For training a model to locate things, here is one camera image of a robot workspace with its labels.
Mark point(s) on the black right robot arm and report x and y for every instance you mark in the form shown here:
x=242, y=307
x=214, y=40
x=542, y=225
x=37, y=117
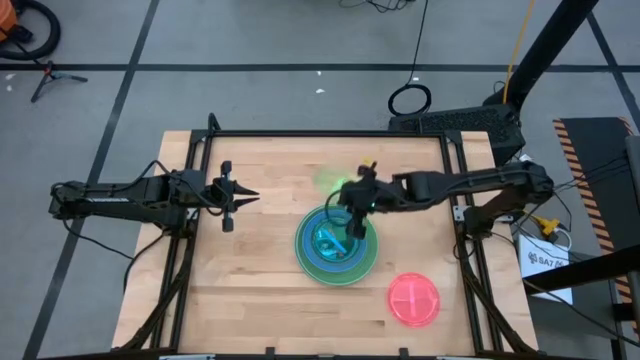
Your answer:
x=475, y=180

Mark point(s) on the black crossbeam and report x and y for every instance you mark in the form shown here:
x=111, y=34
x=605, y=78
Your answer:
x=580, y=272

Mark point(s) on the blue plastic plate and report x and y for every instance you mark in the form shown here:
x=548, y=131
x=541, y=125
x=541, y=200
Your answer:
x=335, y=268

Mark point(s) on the yellow plug connector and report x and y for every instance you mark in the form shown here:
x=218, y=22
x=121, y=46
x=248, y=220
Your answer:
x=549, y=225

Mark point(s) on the hazard striped black mat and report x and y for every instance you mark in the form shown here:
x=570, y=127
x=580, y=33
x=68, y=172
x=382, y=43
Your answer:
x=595, y=145

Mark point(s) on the black perforated base box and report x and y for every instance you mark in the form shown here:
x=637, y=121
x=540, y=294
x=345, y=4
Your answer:
x=450, y=122

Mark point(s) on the small translucent pink plate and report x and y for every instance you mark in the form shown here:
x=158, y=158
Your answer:
x=425, y=300

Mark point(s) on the small translucent teal plate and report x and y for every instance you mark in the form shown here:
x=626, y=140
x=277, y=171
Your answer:
x=327, y=245

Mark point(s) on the white printed paper sign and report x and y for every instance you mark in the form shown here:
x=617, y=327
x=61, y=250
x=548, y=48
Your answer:
x=545, y=270

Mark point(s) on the orange vacuum cleaner body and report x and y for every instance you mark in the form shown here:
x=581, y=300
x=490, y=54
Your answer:
x=6, y=17

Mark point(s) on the small yellow tag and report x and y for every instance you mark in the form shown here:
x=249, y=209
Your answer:
x=369, y=162

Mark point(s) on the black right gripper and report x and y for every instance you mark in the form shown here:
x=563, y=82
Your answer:
x=370, y=195

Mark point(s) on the black tripod stand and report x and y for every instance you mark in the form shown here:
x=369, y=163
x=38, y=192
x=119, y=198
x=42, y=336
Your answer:
x=50, y=76

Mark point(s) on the large green plastic plate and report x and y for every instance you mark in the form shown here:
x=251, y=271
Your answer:
x=299, y=247

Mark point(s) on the black slanted pole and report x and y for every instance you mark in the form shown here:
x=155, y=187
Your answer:
x=545, y=50

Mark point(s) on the black aluminium table frame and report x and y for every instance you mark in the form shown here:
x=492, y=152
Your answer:
x=325, y=133

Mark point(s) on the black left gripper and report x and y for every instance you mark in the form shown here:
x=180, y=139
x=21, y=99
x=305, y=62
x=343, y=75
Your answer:
x=220, y=196

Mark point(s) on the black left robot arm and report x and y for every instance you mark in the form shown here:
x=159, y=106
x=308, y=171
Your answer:
x=125, y=197

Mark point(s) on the small translucent yellow-green plate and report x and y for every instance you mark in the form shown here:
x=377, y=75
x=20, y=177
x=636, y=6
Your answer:
x=330, y=182

